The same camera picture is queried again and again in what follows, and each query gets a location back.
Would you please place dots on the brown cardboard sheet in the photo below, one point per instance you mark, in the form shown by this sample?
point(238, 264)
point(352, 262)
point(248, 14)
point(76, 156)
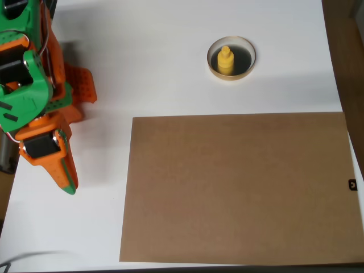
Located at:
point(236, 187)

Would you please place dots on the small black tag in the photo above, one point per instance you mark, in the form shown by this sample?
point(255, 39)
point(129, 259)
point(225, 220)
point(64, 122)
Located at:
point(352, 186)

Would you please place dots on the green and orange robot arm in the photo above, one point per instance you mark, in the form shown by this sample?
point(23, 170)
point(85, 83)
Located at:
point(22, 99)

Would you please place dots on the small yellow plastic knob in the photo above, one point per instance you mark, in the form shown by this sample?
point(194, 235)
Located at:
point(225, 61)

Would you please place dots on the grey metal cylinder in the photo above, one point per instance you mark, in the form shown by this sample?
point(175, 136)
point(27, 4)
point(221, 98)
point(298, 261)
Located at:
point(5, 156)

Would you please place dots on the round dish with gold rim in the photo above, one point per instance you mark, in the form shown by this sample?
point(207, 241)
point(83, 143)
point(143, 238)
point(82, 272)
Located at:
point(245, 61)

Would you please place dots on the orange gripper black servo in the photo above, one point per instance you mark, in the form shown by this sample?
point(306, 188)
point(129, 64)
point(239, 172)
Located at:
point(42, 148)

